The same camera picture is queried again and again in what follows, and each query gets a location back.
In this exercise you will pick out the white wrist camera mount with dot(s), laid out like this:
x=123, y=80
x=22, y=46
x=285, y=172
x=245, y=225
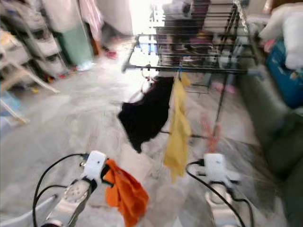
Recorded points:
x=215, y=166
x=95, y=164

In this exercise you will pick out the white drawer trolley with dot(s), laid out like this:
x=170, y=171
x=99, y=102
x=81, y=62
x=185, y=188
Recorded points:
x=42, y=47

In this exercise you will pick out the purple chair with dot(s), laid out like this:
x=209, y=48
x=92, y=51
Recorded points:
x=194, y=42

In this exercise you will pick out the orange cloth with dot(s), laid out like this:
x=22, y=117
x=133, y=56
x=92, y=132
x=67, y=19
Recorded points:
x=128, y=196

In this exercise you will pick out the blue plastic stool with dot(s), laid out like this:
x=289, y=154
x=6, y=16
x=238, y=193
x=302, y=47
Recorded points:
x=8, y=103

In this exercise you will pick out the pink cloth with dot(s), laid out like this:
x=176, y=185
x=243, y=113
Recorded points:
x=223, y=87

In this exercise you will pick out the white baby high chair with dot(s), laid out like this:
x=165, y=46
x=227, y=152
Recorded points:
x=19, y=73

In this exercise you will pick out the yellow polo shirt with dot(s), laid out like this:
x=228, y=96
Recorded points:
x=177, y=137

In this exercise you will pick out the green laundry bin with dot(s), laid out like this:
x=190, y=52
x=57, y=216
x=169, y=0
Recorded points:
x=78, y=47

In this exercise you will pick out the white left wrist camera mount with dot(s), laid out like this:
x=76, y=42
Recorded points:
x=95, y=164

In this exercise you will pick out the black metal drying rack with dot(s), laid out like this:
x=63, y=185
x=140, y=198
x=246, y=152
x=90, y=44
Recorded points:
x=194, y=70

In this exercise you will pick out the pink towel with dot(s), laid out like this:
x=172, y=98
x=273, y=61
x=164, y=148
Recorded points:
x=91, y=16

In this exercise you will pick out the green leather sofa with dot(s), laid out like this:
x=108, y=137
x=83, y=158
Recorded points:
x=274, y=127

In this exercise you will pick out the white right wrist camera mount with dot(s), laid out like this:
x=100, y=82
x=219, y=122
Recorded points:
x=215, y=166

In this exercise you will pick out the blue storage box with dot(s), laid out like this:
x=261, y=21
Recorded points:
x=284, y=75

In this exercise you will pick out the white pillow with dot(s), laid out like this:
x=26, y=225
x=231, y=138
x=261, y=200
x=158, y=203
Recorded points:
x=272, y=23
x=294, y=42

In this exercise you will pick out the black shirt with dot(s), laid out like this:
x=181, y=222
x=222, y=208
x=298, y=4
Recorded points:
x=144, y=116

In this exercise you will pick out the red plastic hanger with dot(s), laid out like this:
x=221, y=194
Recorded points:
x=210, y=135

